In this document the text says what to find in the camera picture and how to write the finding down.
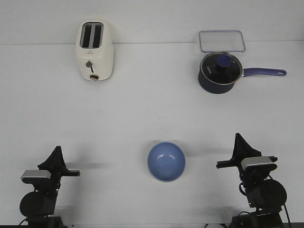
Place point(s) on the cream white toaster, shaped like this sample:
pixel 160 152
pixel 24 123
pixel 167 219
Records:
pixel 94 50

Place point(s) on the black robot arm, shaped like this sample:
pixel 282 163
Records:
pixel 169 186
pixel 38 206

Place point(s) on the blue plastic bowl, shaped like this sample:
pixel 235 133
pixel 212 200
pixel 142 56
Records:
pixel 166 161

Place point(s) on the dark blue saucepan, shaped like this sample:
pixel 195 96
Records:
pixel 220 89

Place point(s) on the glass pot lid blue knob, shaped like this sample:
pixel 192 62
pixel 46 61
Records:
pixel 221 68

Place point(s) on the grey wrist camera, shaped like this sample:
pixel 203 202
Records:
pixel 31 176
pixel 255 161

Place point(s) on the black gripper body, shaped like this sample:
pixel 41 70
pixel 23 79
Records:
pixel 255 175
pixel 49 187

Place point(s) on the clear container lid blue rim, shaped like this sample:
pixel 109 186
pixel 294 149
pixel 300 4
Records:
pixel 221 41

